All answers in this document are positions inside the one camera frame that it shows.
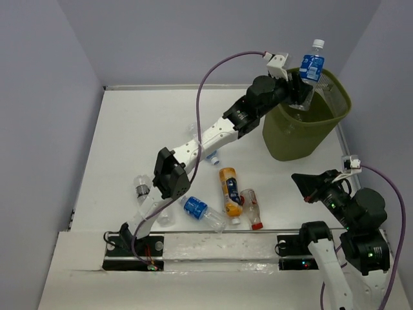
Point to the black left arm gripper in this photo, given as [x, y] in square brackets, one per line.
[299, 92]

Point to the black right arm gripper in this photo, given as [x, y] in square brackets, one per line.
[308, 183]

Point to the blue label bottle white cap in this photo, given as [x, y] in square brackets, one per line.
[310, 72]

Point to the clear bottle red cap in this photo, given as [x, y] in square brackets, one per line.
[251, 208]

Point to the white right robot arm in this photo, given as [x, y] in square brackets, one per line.
[361, 214]

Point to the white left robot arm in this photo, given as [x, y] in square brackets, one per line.
[174, 168]

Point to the green plastic waste bin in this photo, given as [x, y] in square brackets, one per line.
[292, 134]

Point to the yellow label drink bottle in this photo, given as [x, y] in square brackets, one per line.
[232, 202]

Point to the clear crushed bottle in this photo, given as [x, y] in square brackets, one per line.
[166, 218]

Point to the clear bottle black cap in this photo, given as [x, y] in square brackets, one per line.
[142, 185]

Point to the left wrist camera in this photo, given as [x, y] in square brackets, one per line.
[277, 64]

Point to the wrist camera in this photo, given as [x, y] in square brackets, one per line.
[277, 64]
[351, 165]

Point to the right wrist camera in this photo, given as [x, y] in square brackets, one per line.
[351, 165]

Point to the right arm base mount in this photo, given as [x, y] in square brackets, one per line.
[293, 252]

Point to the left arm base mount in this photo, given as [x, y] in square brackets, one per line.
[147, 256]

